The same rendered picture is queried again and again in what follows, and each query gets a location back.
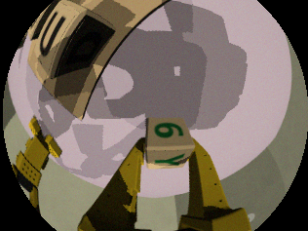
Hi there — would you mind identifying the tan flat mat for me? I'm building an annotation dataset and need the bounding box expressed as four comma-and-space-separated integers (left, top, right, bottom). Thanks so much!
27, 0, 171, 121

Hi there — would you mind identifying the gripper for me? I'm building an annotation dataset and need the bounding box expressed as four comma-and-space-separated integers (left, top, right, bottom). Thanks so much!
78, 137, 251, 231

